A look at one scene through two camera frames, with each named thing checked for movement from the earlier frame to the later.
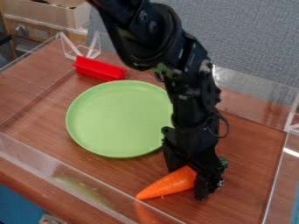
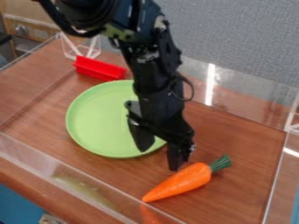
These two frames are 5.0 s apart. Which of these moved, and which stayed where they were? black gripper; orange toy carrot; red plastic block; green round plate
Moved: black gripper
Stayed: red plastic block; green round plate; orange toy carrot
